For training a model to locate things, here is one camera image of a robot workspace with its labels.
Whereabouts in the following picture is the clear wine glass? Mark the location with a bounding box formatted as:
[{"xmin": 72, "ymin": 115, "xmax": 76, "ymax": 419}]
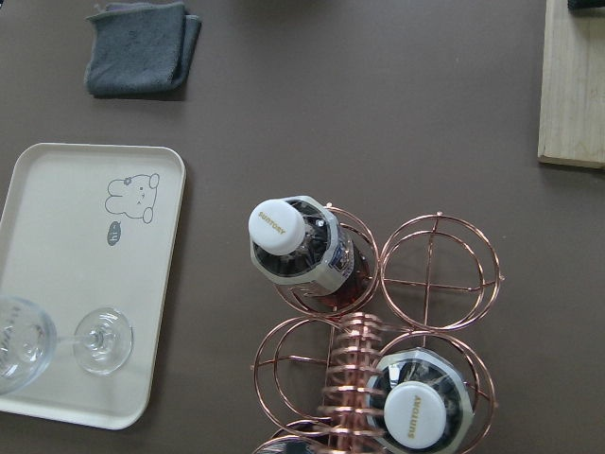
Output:
[{"xmin": 1, "ymin": 295, "xmax": 134, "ymax": 394}]

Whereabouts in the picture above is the copper wire bottle basket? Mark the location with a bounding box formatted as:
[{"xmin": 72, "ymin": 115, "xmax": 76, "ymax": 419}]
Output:
[{"xmin": 251, "ymin": 204, "xmax": 502, "ymax": 453}]

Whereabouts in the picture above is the tea bottle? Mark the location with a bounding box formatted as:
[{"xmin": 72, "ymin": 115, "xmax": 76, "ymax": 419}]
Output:
[
  {"xmin": 368, "ymin": 348, "xmax": 474, "ymax": 453},
  {"xmin": 248, "ymin": 196, "xmax": 370, "ymax": 309}
]

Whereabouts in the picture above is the bamboo cutting board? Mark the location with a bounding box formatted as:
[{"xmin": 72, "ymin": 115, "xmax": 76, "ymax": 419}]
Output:
[{"xmin": 537, "ymin": 1, "xmax": 604, "ymax": 169}]

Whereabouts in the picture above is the cream rabbit tray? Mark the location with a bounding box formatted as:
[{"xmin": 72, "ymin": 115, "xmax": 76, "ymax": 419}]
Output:
[{"xmin": 1, "ymin": 143, "xmax": 185, "ymax": 429}]

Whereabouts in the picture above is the grey folded cloth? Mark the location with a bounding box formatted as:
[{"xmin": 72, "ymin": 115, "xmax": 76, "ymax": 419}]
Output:
[{"xmin": 84, "ymin": 1, "xmax": 201, "ymax": 97}]

